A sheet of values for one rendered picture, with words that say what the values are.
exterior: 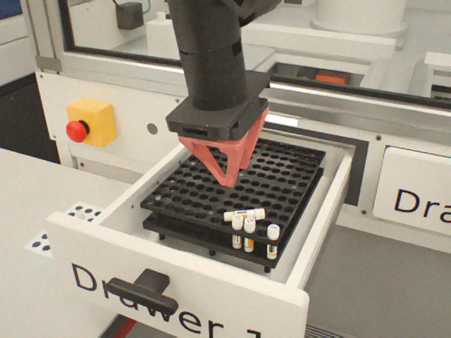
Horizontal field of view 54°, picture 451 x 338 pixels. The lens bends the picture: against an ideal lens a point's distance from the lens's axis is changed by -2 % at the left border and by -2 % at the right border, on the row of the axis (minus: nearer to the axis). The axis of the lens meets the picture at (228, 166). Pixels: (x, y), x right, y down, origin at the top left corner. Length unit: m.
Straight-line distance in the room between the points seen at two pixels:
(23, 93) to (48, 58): 0.53
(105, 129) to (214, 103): 0.43
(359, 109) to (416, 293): 0.34
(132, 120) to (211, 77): 0.43
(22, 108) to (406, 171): 1.08
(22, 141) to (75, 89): 0.58
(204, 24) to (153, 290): 0.24
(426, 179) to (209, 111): 0.35
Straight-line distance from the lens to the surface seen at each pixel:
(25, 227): 0.80
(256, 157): 0.64
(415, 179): 0.65
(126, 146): 0.84
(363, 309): 0.87
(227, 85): 0.40
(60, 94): 0.90
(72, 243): 0.51
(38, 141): 1.47
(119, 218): 0.58
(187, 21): 0.38
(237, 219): 0.50
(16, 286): 0.70
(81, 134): 0.80
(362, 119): 0.64
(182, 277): 0.43
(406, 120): 0.63
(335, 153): 0.71
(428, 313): 0.84
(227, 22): 0.38
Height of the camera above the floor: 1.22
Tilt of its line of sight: 31 degrees down
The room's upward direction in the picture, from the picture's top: straight up
